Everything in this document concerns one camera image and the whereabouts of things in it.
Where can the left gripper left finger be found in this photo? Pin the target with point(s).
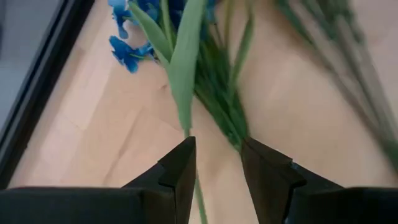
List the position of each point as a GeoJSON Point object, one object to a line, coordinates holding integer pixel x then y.
{"type": "Point", "coordinates": [177, 186]}

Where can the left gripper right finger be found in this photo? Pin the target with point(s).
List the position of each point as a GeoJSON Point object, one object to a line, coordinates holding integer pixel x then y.
{"type": "Point", "coordinates": [267, 186]}

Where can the blue artificial flower bunch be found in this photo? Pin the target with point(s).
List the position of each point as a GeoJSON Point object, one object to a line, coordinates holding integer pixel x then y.
{"type": "Point", "coordinates": [217, 99]}

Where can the pink artificial flower bunch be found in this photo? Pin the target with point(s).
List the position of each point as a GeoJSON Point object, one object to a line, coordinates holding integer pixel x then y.
{"type": "Point", "coordinates": [342, 53]}

